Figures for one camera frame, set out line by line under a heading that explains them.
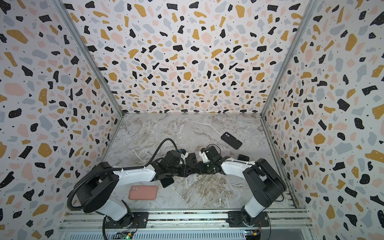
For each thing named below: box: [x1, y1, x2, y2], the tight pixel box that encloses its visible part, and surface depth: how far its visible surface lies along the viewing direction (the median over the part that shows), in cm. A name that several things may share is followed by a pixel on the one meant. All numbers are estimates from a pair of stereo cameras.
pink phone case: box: [128, 185, 158, 201], surface depth 84 cm
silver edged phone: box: [160, 177, 175, 188], surface depth 87 cm
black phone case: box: [220, 132, 243, 150], surface depth 109 cm
